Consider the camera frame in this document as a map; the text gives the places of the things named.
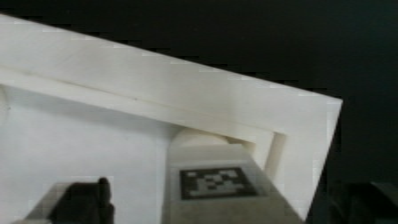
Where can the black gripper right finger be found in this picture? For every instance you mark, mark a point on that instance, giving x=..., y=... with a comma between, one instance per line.
x=363, y=203

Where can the white table leg with tag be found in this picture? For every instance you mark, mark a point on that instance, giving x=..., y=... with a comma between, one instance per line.
x=219, y=192

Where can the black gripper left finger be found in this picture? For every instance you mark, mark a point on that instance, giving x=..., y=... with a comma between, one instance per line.
x=75, y=204

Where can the white square tabletop part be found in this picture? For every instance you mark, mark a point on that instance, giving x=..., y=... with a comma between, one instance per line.
x=100, y=99

